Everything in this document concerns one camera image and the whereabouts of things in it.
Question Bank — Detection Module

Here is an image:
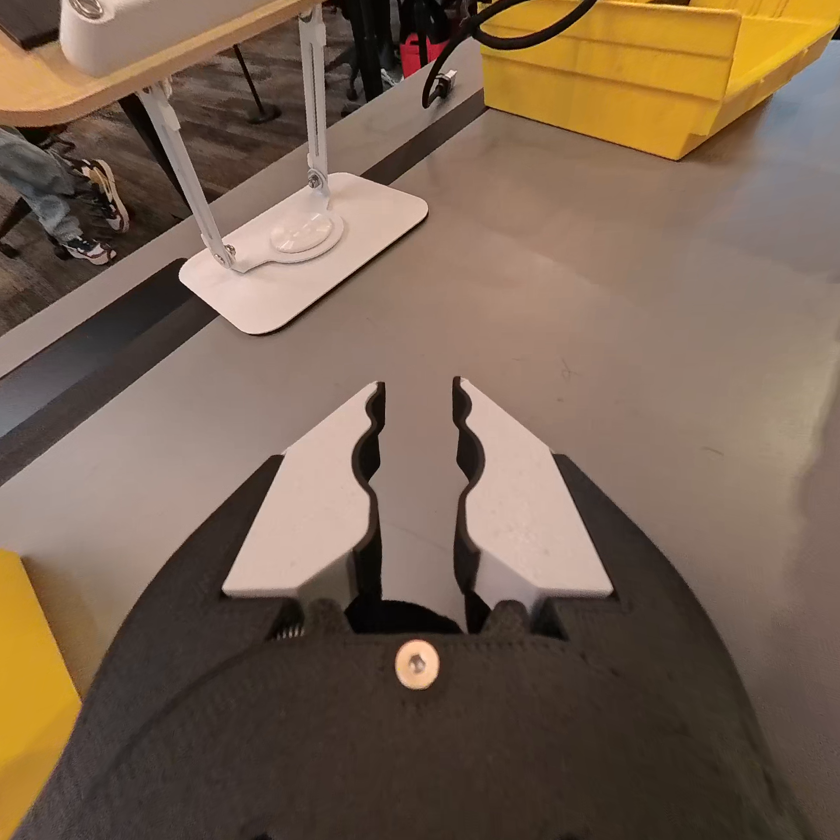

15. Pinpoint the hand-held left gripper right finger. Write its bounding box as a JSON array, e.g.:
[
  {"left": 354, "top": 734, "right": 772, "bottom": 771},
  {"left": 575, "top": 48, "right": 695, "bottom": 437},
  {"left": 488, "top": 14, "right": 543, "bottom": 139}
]
[{"left": 451, "top": 376, "right": 614, "bottom": 634}]

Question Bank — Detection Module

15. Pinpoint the yellow plastic bin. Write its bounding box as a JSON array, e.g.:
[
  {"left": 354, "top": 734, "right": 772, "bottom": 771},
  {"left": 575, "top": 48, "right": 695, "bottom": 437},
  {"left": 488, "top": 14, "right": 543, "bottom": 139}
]
[
  {"left": 476, "top": 0, "right": 840, "bottom": 160},
  {"left": 0, "top": 548, "right": 83, "bottom": 815}
]

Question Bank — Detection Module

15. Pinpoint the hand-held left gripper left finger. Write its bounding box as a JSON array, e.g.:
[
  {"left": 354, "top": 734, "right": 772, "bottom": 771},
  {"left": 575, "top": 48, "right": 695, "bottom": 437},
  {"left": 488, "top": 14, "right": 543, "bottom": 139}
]
[{"left": 222, "top": 381, "right": 387, "bottom": 601}]

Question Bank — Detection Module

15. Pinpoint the white metal board stand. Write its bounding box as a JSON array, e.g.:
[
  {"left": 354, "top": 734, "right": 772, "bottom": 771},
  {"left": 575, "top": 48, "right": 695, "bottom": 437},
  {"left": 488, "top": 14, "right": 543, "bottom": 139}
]
[{"left": 59, "top": 0, "right": 429, "bottom": 337}]

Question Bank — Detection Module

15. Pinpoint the black hdmi switch with cable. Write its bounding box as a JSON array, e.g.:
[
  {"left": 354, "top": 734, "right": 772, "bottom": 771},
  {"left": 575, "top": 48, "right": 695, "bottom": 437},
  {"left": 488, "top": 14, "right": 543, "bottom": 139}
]
[{"left": 420, "top": 0, "right": 599, "bottom": 110}]

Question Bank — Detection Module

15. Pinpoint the red storage bin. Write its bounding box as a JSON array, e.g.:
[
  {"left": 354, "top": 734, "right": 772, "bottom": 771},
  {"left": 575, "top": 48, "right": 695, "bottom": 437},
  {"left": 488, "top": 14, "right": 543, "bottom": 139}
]
[{"left": 400, "top": 33, "right": 450, "bottom": 80}]

